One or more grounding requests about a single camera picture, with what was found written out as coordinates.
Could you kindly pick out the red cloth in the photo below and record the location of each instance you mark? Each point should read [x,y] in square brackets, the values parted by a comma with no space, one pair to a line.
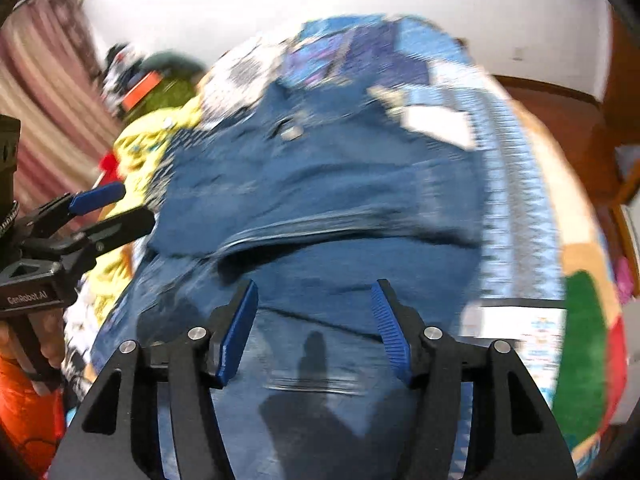
[107,167]

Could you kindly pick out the blue denim jeans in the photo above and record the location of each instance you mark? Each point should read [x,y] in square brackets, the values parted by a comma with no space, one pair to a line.
[320,200]

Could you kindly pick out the dark green bag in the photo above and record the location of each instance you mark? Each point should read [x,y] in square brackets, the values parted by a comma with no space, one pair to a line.
[167,90]

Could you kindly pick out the person's left forearm orange sleeve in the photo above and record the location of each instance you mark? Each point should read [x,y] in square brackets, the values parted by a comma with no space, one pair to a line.
[27,420]

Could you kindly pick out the striped curtain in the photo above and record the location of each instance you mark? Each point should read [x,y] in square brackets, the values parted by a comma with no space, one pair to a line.
[45,85]

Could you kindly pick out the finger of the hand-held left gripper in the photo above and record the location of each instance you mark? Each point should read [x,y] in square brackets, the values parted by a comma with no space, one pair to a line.
[97,196]
[120,226]

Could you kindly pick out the pink item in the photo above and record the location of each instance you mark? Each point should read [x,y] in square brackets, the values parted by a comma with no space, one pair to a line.
[625,280]

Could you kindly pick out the colourful patchwork blanket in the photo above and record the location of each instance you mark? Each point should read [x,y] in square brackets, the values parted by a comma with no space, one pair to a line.
[590,340]

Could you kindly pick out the blue patterned bedspread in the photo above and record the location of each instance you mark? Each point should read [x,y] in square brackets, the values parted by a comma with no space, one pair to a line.
[515,200]

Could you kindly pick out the person's left hand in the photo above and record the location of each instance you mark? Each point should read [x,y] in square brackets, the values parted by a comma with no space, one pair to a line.
[52,340]

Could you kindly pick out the wooden bed frame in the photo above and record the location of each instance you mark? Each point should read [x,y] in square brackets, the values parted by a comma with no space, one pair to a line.
[565,120]

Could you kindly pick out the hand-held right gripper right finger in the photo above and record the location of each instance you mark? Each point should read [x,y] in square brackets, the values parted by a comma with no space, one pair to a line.
[392,332]

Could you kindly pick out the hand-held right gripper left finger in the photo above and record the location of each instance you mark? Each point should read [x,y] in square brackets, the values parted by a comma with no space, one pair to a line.
[239,332]

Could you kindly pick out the yellow printed cloth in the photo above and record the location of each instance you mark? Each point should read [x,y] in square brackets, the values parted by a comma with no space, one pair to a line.
[145,155]

